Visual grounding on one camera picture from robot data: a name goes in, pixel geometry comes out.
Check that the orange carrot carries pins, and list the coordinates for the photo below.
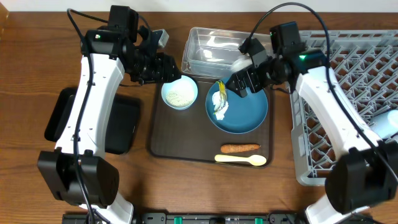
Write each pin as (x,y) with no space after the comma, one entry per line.
(237,148)

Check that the clear plastic bin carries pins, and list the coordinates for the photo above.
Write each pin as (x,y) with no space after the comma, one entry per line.
(211,52)

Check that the cream plastic spoon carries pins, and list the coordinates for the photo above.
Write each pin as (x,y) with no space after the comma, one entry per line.
(254,160)

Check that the dark brown serving tray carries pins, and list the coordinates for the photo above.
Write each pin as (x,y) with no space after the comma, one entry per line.
(191,136)

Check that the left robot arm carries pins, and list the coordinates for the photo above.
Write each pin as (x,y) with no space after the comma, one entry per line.
(76,171)

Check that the dark blue plate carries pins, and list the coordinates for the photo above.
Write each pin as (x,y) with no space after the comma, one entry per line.
(243,114)

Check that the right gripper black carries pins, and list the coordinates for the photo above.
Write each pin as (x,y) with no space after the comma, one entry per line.
(252,73)

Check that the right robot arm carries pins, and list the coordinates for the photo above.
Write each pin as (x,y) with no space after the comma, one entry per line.
(365,172)

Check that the light blue rice bowl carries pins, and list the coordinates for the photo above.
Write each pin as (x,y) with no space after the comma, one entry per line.
(180,94)

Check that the light blue cup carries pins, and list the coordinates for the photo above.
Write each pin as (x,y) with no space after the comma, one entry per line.
(385,125)

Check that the yellow snack wrapper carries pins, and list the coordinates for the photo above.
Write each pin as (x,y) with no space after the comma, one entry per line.
(222,87)

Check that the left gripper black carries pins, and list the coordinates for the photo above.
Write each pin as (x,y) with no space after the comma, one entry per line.
(161,67)

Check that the white tissue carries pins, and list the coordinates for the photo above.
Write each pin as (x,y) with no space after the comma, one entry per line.
(242,62)
(220,104)

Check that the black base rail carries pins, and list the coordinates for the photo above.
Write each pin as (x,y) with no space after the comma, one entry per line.
(272,218)

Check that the black plastic tray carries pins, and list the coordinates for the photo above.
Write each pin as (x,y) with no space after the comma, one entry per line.
(123,120)

